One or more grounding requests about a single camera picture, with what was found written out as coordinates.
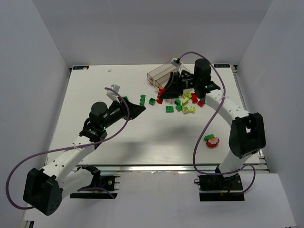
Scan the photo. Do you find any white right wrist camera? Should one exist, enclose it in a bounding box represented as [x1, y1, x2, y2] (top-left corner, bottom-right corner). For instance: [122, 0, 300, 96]
[171, 58, 183, 74]

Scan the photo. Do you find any dark green lego brick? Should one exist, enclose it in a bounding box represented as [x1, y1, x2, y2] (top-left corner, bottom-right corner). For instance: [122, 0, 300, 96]
[174, 99, 181, 105]

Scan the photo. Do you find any red lego brick right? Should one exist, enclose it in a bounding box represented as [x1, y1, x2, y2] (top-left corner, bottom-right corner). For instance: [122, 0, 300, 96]
[197, 100, 205, 107]

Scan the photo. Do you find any green lego brick middle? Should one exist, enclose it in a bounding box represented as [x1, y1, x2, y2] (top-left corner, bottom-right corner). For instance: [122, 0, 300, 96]
[175, 104, 183, 112]

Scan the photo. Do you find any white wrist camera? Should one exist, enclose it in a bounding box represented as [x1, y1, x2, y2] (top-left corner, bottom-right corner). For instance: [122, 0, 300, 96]
[106, 84, 120, 101]
[171, 58, 183, 74]

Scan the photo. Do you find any clear three-compartment organizer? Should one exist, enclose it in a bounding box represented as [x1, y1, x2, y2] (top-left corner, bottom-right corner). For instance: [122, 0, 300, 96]
[147, 62, 178, 92]

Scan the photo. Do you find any red yellow green lego stack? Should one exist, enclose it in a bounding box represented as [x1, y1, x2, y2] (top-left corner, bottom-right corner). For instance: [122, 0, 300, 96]
[139, 95, 146, 106]

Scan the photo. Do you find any green square lego brick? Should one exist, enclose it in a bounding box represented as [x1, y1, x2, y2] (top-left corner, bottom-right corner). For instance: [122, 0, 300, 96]
[149, 98, 156, 105]

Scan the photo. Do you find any red lego brick stack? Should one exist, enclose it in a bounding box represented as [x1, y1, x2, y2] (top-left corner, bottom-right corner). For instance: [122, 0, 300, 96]
[156, 88, 165, 104]

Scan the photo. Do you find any green brick by flower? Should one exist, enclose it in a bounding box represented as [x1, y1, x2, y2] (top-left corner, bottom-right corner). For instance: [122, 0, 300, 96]
[204, 134, 215, 141]

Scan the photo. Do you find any red flower toy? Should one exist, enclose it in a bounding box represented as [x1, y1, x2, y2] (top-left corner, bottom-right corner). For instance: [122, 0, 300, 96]
[206, 137, 219, 148]

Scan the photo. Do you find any lime lego brick lower right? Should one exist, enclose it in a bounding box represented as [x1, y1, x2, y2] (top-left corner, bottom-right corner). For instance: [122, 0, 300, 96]
[189, 106, 196, 114]

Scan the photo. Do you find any red lego brick upper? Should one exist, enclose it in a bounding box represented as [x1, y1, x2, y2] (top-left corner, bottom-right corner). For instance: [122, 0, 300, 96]
[191, 93, 198, 104]

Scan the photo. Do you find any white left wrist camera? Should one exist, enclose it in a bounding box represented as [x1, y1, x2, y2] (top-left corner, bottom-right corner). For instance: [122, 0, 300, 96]
[106, 84, 120, 101]

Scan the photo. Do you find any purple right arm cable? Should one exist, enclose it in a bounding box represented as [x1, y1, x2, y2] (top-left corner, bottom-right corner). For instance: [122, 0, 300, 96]
[177, 51, 256, 194]

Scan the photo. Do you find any lime lego brick upper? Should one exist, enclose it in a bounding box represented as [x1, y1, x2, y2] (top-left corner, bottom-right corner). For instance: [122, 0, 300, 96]
[182, 93, 192, 99]

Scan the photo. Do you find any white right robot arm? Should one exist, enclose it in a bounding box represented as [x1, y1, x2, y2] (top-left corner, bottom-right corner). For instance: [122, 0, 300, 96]
[159, 58, 266, 178]

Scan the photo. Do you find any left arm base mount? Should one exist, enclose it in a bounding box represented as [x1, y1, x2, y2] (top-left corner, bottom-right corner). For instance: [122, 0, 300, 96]
[70, 175, 121, 200]

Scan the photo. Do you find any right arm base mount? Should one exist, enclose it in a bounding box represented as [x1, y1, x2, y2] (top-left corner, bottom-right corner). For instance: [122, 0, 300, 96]
[194, 174, 245, 202]

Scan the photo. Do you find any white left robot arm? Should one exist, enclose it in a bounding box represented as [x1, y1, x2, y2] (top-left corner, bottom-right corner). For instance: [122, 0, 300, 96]
[23, 98, 146, 216]

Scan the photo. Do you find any green flat lego brick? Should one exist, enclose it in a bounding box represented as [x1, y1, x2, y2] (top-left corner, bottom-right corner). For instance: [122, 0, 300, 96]
[165, 106, 174, 113]

